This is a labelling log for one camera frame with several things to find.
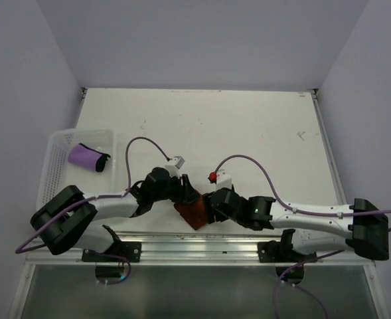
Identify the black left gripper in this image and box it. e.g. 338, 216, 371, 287
151, 172, 200, 203

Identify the rust orange towel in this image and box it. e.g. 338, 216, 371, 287
174, 197, 208, 231

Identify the purple grey microfiber towel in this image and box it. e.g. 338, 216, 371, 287
68, 144, 111, 173

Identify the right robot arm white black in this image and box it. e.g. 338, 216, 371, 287
203, 188, 389, 261

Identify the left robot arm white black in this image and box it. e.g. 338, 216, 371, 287
30, 167, 205, 261

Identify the white perforated plastic basket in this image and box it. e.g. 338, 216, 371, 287
36, 128, 117, 210

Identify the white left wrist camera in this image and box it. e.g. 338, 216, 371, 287
165, 156, 185, 178

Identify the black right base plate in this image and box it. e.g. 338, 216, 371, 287
257, 241, 317, 263

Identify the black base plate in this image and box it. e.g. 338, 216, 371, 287
82, 241, 142, 263
257, 241, 317, 263

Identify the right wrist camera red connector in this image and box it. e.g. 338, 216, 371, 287
208, 169, 232, 191

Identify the aluminium mounting rail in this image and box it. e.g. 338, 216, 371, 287
25, 231, 375, 266

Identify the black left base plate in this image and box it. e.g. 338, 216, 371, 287
82, 241, 142, 263

